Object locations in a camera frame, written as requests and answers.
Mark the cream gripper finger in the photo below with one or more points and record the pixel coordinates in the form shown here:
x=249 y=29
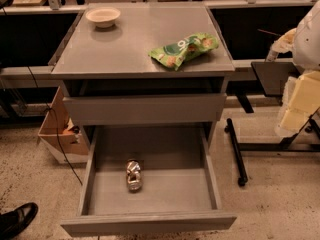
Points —
x=292 y=120
x=305 y=96

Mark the black leather shoe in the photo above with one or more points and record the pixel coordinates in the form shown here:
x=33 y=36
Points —
x=14 y=222

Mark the open grey middle drawer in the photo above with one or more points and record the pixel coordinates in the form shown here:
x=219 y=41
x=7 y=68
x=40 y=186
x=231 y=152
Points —
x=179 y=191

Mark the closed grey top drawer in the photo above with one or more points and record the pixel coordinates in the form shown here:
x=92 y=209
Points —
x=154 y=109

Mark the cardboard box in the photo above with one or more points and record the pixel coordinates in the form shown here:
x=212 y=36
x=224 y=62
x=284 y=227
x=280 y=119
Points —
x=61 y=137

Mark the green chip bag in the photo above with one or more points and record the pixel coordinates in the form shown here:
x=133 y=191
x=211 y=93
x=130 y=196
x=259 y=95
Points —
x=172 y=56

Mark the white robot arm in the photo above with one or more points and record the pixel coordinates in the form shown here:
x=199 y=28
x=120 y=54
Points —
x=306 y=52

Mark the white squeeze bottle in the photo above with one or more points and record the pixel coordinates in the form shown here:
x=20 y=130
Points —
x=283 y=44

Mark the grey drawer cabinet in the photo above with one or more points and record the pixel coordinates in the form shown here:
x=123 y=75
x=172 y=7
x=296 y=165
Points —
x=115 y=62

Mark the white paper bowl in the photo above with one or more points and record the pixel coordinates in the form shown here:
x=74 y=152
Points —
x=103 y=17

